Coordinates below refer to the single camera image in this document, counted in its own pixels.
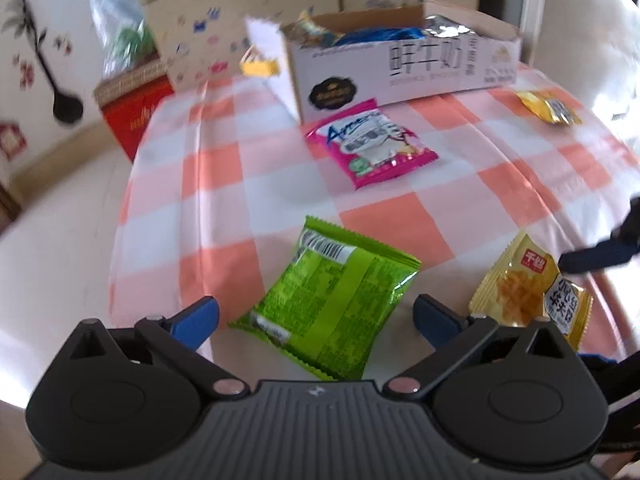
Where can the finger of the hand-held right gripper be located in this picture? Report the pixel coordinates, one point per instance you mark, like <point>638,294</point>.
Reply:
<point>595,256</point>
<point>625,385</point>

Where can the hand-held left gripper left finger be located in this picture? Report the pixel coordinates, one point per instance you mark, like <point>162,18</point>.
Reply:
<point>195,323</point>

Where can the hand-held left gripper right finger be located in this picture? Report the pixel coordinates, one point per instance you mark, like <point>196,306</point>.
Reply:
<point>435,323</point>

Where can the green snack packet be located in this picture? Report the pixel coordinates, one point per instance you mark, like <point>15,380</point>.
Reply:
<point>330,300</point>

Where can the pink snack packet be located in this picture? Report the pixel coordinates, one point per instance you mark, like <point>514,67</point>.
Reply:
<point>370,145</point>

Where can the cardboard box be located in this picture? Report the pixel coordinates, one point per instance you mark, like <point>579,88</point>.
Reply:
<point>400,75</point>

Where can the silver foil snack packet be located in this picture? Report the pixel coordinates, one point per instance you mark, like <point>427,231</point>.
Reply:
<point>445,27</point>

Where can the blue snack packet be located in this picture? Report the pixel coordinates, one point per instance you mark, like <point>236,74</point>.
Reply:
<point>380,35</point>

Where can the large yellow white snack packet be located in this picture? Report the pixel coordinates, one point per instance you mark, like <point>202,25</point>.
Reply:
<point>312,30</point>

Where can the orange white checkered tablecloth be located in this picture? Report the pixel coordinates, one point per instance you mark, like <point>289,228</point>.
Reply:
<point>210,185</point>

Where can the red box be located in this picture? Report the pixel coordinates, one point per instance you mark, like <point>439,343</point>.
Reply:
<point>135,115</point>

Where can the wooden door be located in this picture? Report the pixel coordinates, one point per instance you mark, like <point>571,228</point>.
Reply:
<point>7,205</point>

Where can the clear plastic bag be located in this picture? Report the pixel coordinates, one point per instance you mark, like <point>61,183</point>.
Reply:
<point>120,30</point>

